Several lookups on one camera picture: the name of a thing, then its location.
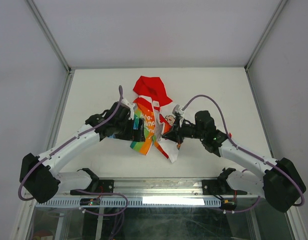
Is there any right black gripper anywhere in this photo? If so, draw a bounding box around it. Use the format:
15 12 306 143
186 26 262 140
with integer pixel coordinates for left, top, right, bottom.
161 116 205 145

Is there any small black connector box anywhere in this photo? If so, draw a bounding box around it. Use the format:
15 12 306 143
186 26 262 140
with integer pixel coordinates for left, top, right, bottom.
220 199 237 211

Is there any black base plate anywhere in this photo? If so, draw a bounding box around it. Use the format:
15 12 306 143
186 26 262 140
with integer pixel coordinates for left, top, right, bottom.
201 179 247 196
70 179 115 196

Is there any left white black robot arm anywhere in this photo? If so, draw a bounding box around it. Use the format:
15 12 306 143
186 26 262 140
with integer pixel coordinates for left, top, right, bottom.
20 101 146 204

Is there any white slotted cable duct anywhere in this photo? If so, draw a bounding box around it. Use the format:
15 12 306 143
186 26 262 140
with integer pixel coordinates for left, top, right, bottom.
36 196 221 208

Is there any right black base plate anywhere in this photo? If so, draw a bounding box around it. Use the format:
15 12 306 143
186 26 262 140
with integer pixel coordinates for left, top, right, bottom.
201 179 247 196

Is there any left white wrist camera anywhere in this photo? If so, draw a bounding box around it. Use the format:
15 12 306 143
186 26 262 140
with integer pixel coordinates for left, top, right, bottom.
121 98 136 120

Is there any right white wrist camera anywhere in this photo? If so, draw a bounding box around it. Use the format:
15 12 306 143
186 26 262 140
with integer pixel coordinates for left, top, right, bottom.
172 104 185 125

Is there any white red rainbow kids jacket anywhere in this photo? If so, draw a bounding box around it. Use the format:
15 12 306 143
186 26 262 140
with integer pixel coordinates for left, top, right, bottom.
111 75 233 164

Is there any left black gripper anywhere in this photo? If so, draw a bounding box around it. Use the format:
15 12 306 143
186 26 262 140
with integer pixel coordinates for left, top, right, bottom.
114 116 144 142

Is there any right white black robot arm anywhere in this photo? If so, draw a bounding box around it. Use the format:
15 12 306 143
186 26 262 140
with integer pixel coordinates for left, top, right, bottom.
162 110 306 213

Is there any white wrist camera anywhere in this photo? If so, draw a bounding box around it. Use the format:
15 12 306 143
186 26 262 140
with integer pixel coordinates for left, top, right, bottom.
172 104 185 125
121 98 136 120

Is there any aluminium mounting rail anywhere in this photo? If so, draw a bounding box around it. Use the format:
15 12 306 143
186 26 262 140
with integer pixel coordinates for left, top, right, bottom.
53 176 269 198

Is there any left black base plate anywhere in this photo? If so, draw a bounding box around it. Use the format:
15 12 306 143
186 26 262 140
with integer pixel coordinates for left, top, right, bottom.
70 179 115 196

